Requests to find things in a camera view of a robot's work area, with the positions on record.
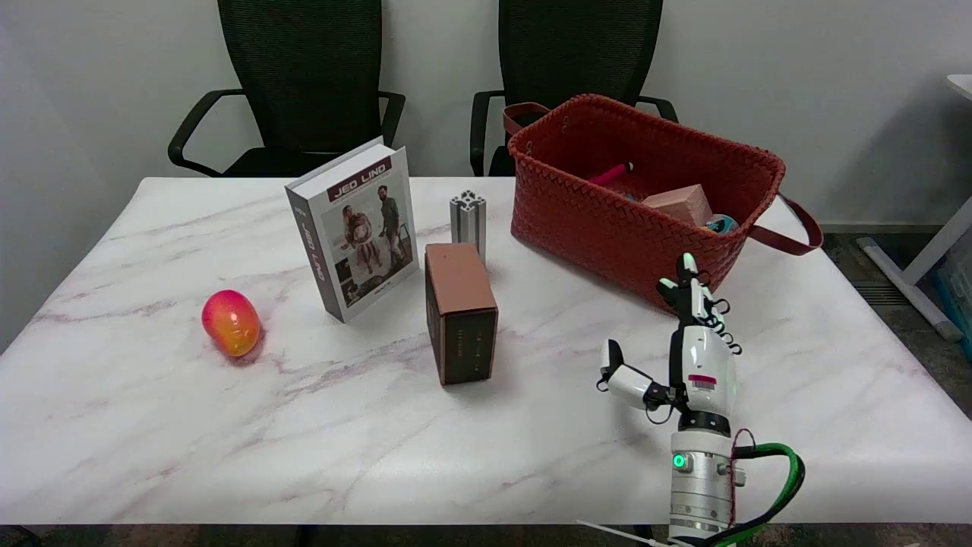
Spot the white zip tie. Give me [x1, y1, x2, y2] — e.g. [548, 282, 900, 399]
[576, 520, 688, 547]

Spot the red orange mango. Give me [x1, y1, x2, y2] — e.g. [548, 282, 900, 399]
[201, 289, 261, 358]

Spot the Jed Lind hardcover book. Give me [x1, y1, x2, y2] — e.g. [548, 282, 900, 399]
[286, 137, 420, 324]

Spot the silver aluminium extrusion piece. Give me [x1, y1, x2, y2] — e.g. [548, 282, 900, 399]
[450, 190, 488, 265]

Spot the black mesh office chair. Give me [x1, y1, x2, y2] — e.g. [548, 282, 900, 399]
[168, 0, 406, 179]
[469, 0, 679, 177]

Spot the blue storage bin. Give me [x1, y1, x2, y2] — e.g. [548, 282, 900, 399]
[934, 247, 972, 362]

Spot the light brown block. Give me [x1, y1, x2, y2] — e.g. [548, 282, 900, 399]
[642, 184, 714, 227]

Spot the white desk frame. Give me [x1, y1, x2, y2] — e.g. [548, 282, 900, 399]
[857, 74, 972, 341]

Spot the red woven basket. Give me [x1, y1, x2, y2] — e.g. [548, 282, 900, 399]
[502, 93, 824, 320]

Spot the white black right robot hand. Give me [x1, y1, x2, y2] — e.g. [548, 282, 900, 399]
[597, 253, 743, 436]

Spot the brown paper box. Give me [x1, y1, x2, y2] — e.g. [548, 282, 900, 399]
[424, 243, 500, 386]

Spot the pink marker pen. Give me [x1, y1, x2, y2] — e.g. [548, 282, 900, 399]
[589, 162, 635, 186]

